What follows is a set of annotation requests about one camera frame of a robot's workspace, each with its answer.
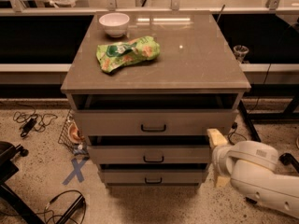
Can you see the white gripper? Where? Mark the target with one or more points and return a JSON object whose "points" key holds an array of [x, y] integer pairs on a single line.
{"points": [[219, 159]]}

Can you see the grey drawer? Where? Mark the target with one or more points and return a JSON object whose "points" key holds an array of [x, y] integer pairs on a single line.
{"points": [[153, 174], [154, 114], [150, 150]]}

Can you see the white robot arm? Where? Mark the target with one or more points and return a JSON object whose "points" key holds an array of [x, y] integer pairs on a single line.
{"points": [[250, 167]]}

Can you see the grey drawer cabinet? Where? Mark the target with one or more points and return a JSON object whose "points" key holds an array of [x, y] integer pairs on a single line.
{"points": [[194, 59]]}

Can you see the grey bottom drawer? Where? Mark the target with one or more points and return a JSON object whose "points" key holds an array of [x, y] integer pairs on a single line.
{"points": [[153, 174]]}

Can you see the grey top drawer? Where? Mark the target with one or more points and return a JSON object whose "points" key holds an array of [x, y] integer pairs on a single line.
{"points": [[154, 114]]}

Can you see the black table leg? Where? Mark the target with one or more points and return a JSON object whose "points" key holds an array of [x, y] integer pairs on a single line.
{"points": [[245, 116]]}

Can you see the black chair leg with caster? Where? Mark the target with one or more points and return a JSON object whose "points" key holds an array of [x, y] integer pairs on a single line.
{"points": [[287, 159]]}

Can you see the clear glass cup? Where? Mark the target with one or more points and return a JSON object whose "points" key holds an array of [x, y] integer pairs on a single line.
{"points": [[240, 52]]}

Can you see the blue tape cross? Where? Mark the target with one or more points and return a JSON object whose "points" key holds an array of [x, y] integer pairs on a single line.
{"points": [[76, 172]]}

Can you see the green chip bag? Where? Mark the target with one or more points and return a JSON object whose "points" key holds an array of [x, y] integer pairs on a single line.
{"points": [[114, 56]]}

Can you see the white bowl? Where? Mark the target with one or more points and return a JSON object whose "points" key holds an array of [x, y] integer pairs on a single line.
{"points": [[115, 24]]}

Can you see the wire basket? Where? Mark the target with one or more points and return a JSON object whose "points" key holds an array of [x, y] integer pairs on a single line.
{"points": [[71, 138]]}

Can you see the black stand with cable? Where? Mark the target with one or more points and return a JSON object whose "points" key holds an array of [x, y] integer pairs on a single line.
{"points": [[73, 213]]}

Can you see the black power adapter with cable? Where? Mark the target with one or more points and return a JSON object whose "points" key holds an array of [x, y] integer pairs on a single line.
{"points": [[33, 121]]}

